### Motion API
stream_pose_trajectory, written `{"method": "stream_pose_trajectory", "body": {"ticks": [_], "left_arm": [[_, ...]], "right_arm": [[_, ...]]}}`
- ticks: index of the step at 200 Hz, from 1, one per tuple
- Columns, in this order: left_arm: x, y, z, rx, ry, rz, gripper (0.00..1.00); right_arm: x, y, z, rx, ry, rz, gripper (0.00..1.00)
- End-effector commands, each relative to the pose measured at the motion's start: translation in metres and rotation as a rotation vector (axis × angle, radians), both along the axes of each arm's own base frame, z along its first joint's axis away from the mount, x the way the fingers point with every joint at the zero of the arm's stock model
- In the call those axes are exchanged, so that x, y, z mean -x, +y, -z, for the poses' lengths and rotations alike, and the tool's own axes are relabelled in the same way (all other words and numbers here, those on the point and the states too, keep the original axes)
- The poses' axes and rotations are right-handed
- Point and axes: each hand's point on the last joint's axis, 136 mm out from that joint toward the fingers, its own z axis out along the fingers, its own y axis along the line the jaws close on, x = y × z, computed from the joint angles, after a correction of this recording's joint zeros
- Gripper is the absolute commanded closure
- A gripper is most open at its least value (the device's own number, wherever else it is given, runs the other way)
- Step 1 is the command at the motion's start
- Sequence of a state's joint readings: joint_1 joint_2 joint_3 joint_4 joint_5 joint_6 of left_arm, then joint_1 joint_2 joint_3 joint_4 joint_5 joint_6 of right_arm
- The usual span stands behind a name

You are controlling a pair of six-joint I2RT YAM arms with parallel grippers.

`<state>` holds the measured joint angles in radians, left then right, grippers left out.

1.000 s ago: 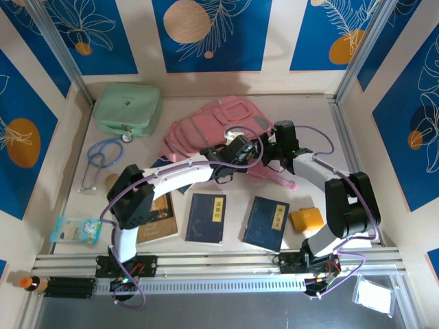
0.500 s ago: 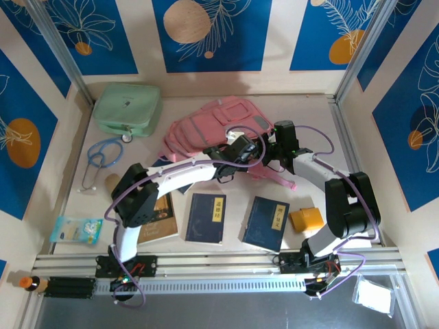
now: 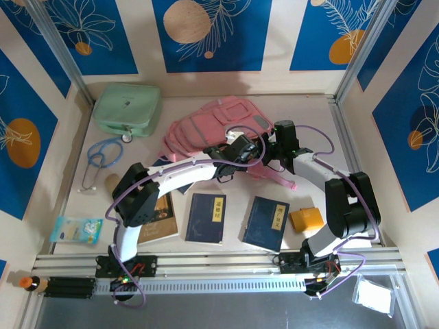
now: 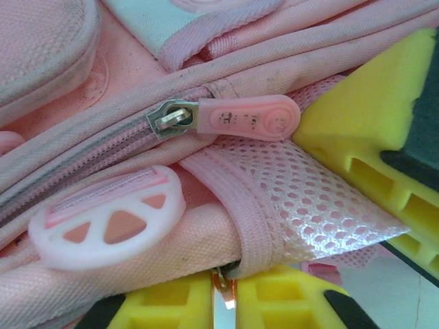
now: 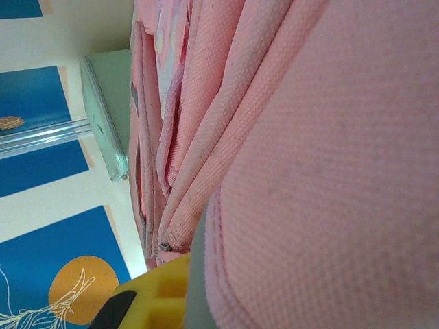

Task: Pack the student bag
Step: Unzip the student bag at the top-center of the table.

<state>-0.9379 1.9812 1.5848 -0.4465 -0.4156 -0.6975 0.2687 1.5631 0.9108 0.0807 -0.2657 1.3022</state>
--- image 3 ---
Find pink student backpack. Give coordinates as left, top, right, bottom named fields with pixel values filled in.
left=161, top=97, right=298, bottom=193

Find navy book three-character yellow label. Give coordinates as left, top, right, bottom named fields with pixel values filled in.
left=185, top=193, right=227, bottom=247

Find navy book four-character yellow label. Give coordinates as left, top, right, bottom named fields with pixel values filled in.
left=241, top=195, right=291, bottom=254

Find orange box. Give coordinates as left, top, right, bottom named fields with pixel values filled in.
left=287, top=207, right=325, bottom=234

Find brown cover book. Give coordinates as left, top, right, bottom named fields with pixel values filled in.
left=137, top=190, right=179, bottom=245

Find light blue tissue pack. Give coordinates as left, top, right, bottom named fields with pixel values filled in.
left=49, top=215, right=104, bottom=245

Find clear plastic bag white contents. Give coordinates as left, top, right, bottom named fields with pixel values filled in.
left=353, top=276, right=395, bottom=315

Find blue stethoscope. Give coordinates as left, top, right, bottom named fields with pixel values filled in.
left=78, top=132, right=134, bottom=193

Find mint green zip pouch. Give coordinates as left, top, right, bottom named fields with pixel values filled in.
left=92, top=83, right=164, bottom=138

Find small bottle orange cap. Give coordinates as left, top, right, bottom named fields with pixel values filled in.
left=19, top=276, right=49, bottom=293

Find aluminium side rail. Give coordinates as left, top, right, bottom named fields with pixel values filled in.
left=327, top=95, right=387, bottom=247

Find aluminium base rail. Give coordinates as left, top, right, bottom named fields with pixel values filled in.
left=32, top=248, right=404, bottom=275

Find aluminium frame post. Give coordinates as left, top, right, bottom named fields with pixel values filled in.
left=334, top=0, right=395, bottom=103
left=25, top=0, right=96, bottom=106

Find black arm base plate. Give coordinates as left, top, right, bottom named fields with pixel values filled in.
left=95, top=255, right=158, bottom=278
left=278, top=252, right=341, bottom=275

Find slotted grey cable duct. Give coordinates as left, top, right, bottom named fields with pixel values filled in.
left=94, top=277, right=307, bottom=296

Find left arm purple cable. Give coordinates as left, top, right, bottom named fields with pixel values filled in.
left=104, top=125, right=272, bottom=308

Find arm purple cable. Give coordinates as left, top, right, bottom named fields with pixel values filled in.
left=294, top=125, right=381, bottom=299
left=104, top=125, right=272, bottom=308

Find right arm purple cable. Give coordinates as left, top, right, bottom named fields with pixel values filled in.
left=294, top=125, right=381, bottom=299

